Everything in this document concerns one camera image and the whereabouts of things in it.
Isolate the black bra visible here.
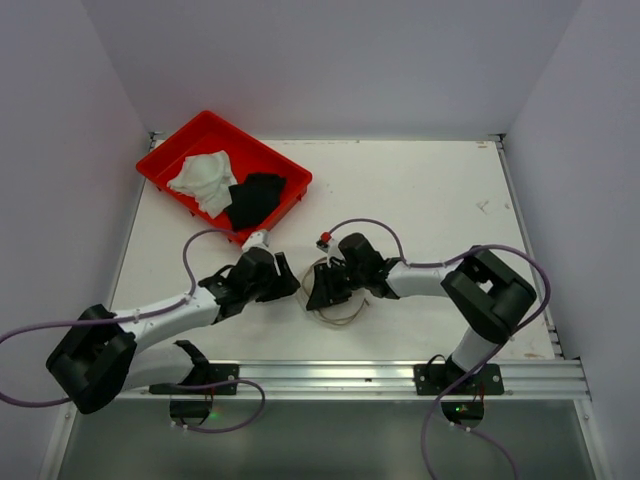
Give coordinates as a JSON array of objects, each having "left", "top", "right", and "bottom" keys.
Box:
[{"left": 224, "top": 172, "right": 287, "bottom": 232}]

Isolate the pale green bra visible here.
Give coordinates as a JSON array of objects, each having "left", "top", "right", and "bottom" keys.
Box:
[{"left": 167, "top": 150, "right": 237, "bottom": 218}]

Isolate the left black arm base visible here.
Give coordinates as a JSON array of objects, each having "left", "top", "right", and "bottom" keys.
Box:
[{"left": 149, "top": 340, "right": 240, "bottom": 433}]

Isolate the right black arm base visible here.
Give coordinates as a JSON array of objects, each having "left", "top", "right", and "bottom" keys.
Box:
[{"left": 413, "top": 354, "right": 505, "bottom": 429}]

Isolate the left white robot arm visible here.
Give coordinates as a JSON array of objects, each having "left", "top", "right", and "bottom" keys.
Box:
[{"left": 46, "top": 247, "right": 300, "bottom": 414}]

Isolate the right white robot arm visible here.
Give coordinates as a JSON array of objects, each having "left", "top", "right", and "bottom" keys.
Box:
[{"left": 305, "top": 233, "right": 537, "bottom": 384}]

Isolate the red plastic tray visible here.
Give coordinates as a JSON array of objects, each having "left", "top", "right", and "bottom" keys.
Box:
[{"left": 136, "top": 110, "right": 313, "bottom": 245}]

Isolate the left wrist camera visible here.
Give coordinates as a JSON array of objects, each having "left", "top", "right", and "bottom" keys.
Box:
[{"left": 242, "top": 229, "right": 270, "bottom": 252}]

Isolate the aluminium mounting rail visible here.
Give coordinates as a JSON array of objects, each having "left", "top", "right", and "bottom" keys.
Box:
[{"left": 119, "top": 357, "right": 591, "bottom": 400}]

